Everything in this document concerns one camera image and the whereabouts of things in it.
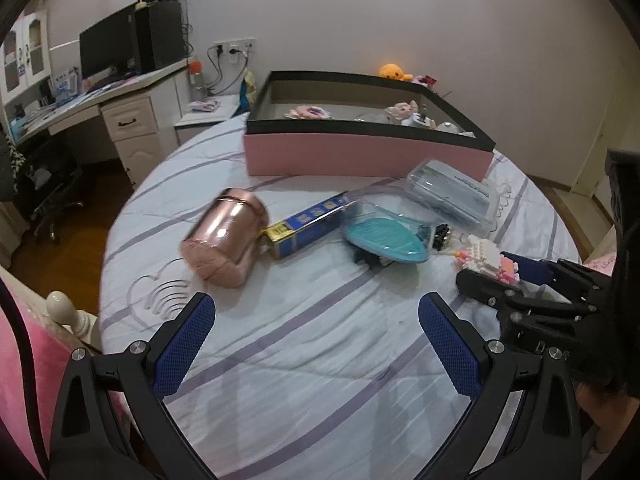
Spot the rose gold metal cup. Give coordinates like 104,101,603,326
180,187,271,288

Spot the colourful snack bag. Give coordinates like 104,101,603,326
239,67,258,116

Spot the pink shallow cardboard box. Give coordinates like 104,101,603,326
244,71,496,183

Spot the white pink block toy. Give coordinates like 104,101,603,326
454,236,521,283

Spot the white desk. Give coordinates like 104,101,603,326
0,57,193,141

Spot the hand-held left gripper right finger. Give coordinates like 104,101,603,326
419,293,583,480

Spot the white wall socket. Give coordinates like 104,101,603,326
214,37,257,57

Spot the black keyboard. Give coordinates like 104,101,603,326
87,72,138,88

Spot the pink cloth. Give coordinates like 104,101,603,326
0,265,126,480

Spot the white door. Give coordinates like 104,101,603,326
570,105,626,196

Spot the pink ridged toy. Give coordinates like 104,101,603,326
284,104,333,121

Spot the blue yellow carton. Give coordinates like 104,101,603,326
262,191,358,260

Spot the white wooden bedpost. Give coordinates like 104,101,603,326
46,291,101,351

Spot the white plug adapter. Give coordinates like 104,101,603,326
402,105,433,131

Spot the person's right forearm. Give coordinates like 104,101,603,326
575,380,621,466

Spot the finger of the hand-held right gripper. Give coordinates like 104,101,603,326
500,251,613,294
456,269,524,309

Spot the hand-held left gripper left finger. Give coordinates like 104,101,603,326
50,292,216,480

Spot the clear plastic case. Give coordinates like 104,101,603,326
405,158,496,238

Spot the white drawer unit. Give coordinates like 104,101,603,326
100,91,181,191

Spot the black computer tower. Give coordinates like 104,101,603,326
134,0,183,73

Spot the black office chair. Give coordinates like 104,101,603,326
0,130,86,246

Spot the blue dish in clear case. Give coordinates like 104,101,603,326
342,200,433,266

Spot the small doll figure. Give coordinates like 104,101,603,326
385,101,420,125

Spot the bottle with orange cap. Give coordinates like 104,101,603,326
187,60,205,101

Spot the yellow octopus plush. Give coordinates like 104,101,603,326
378,63,414,82

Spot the blue white box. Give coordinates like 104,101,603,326
52,67,81,101

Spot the black computer monitor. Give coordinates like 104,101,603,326
79,2,141,81

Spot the white glass door cabinet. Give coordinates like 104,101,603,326
0,7,51,93

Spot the white nightstand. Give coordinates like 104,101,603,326
174,94,251,146

